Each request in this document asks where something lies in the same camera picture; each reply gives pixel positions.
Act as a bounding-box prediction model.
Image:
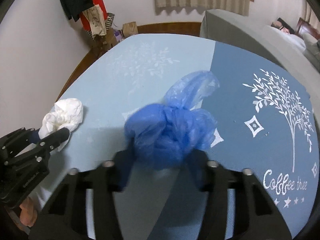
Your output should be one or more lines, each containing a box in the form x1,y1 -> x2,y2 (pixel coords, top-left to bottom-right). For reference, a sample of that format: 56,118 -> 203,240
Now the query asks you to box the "white tissue wad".
39,98 -> 84,139

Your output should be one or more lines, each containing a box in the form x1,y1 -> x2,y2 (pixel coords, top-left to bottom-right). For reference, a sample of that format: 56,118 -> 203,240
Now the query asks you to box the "blue plastic bag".
124,71 -> 220,170

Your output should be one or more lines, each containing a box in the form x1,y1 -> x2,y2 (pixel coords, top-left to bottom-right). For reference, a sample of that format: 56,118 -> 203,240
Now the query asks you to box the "left hand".
20,197 -> 38,227

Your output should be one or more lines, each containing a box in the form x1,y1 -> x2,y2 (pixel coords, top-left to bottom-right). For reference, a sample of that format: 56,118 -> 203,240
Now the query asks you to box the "blue coffee tree mat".
29,35 -> 319,239

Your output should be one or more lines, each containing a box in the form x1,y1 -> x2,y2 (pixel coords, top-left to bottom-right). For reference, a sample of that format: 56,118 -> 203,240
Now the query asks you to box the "wooden coat rack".
80,0 -> 118,58

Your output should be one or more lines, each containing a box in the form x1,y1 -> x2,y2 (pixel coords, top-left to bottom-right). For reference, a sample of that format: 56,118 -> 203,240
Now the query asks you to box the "brown paper bag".
122,22 -> 138,38

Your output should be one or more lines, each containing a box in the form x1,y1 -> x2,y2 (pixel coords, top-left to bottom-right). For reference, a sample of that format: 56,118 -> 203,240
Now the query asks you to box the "beige tote bag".
82,4 -> 106,38

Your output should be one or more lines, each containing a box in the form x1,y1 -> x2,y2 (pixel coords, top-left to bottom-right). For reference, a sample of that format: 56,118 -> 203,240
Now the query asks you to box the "grey bed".
199,9 -> 320,95

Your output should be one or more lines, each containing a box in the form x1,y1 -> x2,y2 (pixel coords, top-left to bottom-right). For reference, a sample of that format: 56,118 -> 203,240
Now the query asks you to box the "red hanging garment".
80,0 -> 107,36

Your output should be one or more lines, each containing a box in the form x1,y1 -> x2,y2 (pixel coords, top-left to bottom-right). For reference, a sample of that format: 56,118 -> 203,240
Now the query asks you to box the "wooden headboard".
295,17 -> 320,40

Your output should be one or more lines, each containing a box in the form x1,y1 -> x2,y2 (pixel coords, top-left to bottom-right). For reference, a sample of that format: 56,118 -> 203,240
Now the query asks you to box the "beige side curtain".
302,1 -> 320,32

